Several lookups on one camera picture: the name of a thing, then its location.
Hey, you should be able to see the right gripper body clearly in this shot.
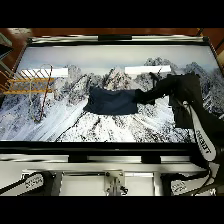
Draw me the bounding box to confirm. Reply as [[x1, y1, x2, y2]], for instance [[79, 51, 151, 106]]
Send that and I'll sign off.
[[134, 88, 156, 106]]

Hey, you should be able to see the silver frame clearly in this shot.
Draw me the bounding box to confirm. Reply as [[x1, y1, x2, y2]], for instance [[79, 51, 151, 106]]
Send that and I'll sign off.
[[0, 153, 224, 197]]

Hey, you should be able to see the dark blue garment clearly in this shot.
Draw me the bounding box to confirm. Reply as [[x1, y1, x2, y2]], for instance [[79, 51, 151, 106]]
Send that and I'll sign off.
[[82, 86, 140, 116]]

